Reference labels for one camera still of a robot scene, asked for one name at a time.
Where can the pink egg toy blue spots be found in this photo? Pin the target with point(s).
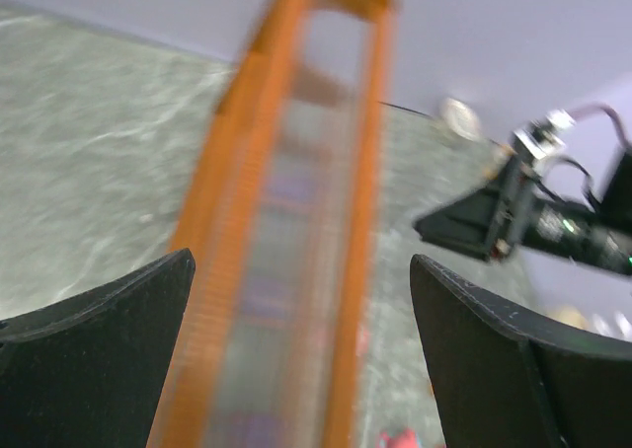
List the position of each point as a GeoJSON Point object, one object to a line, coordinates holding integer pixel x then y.
{"type": "Point", "coordinates": [407, 438]}

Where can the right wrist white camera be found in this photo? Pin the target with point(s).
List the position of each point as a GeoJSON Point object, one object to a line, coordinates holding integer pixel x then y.
{"type": "Point", "coordinates": [539, 140]}

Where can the orange wooden tiered shelf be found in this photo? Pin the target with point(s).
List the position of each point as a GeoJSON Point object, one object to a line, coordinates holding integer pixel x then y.
{"type": "Point", "coordinates": [279, 217]}

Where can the white yogurt cup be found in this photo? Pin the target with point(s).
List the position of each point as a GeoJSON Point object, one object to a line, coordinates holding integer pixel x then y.
{"type": "Point", "coordinates": [459, 120]}

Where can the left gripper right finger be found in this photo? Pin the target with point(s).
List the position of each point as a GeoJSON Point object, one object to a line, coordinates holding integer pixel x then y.
{"type": "Point", "coordinates": [506, 376]}

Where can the beige soap pump bottle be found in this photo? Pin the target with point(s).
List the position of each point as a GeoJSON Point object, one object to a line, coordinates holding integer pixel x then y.
{"type": "Point", "coordinates": [570, 316]}

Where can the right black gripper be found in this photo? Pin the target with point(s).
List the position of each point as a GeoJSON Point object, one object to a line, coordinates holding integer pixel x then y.
{"type": "Point", "coordinates": [518, 209]}

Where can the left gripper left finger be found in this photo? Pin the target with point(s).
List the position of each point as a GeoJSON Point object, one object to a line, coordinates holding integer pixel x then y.
{"type": "Point", "coordinates": [88, 371]}

